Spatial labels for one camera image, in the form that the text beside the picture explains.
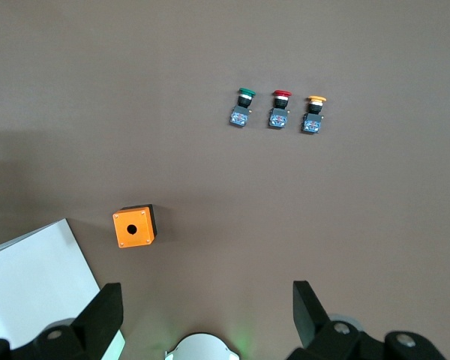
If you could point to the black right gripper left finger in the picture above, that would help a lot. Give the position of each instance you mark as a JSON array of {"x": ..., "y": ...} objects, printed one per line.
[{"x": 101, "y": 318}]

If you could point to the yellow push button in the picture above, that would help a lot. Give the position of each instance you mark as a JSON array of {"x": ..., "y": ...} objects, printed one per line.
[{"x": 313, "y": 116}]

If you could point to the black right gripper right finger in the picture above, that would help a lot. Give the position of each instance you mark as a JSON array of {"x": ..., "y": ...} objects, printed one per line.
[{"x": 309, "y": 318}]

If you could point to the red push button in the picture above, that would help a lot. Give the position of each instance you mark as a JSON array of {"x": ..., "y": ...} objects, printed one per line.
[{"x": 280, "y": 112}]

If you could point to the white drawer cabinet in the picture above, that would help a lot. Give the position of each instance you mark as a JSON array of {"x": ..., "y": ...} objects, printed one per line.
[{"x": 30, "y": 281}]

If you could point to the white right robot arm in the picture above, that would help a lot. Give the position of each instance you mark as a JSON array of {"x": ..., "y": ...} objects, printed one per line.
[{"x": 202, "y": 348}]

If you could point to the green push button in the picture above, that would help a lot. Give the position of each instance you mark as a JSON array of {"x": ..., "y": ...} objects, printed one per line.
[{"x": 242, "y": 110}]

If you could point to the orange push button box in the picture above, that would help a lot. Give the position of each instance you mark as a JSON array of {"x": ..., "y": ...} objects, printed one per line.
[{"x": 135, "y": 227}]

